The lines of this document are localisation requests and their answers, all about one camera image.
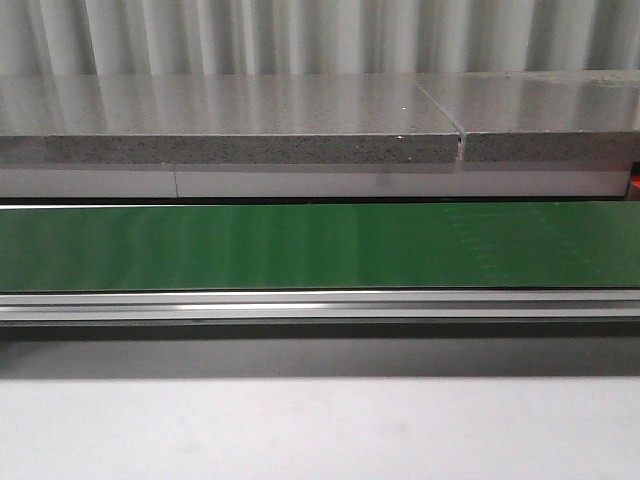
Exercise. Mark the grey pleated curtain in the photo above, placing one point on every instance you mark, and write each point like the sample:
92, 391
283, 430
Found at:
304, 37

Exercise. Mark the green conveyor belt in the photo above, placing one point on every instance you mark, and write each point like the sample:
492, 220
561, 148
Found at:
321, 246

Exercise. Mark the grey speckled stone counter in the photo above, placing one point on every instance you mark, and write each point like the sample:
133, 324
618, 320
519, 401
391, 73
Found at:
453, 135

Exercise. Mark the orange object at right edge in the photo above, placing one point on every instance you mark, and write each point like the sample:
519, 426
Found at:
633, 190

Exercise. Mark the aluminium conveyor frame rail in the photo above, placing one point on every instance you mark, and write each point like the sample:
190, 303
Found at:
371, 313

